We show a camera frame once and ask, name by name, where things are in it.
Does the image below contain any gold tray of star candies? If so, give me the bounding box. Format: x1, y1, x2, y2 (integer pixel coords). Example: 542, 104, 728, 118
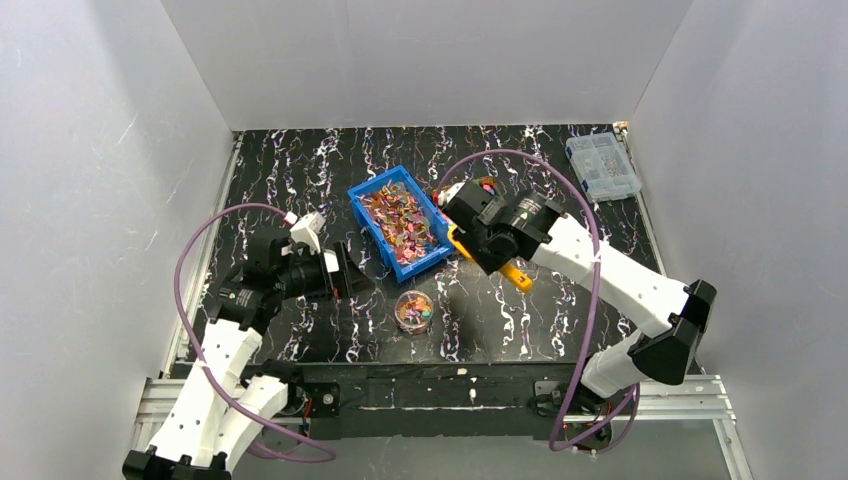
456, 176, 499, 196

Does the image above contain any orange plastic scoop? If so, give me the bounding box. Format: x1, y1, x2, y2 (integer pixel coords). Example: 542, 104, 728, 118
448, 224, 534, 293

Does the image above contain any blue plastic candy bin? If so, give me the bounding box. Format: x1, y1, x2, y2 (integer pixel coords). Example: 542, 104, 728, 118
348, 166, 454, 282

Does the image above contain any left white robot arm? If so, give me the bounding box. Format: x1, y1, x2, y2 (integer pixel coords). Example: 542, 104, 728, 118
122, 223, 374, 479

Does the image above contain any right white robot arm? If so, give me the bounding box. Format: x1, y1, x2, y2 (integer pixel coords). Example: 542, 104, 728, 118
435, 181, 717, 398

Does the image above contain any clear round plastic jar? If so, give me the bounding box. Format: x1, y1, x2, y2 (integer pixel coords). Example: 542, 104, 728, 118
394, 290, 435, 335

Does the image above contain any clear plastic organizer box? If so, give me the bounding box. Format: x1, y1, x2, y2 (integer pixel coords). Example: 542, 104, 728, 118
565, 132, 642, 203

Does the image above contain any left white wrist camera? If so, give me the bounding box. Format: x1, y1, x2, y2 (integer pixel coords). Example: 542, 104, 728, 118
283, 212, 326, 254

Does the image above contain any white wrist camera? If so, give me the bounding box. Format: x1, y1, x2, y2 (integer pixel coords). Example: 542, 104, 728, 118
433, 183, 464, 208
283, 212, 326, 254

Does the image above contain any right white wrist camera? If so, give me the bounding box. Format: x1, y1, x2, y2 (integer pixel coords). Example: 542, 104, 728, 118
433, 183, 464, 208

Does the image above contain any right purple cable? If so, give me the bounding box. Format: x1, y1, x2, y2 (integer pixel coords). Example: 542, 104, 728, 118
437, 149, 641, 453

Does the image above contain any purple cable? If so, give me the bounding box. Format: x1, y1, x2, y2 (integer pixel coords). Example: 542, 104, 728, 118
173, 203, 338, 464
437, 149, 641, 453

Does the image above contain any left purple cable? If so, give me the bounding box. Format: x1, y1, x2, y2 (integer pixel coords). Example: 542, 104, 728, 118
173, 203, 338, 464

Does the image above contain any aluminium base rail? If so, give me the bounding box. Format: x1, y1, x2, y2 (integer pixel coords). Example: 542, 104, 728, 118
122, 374, 753, 480

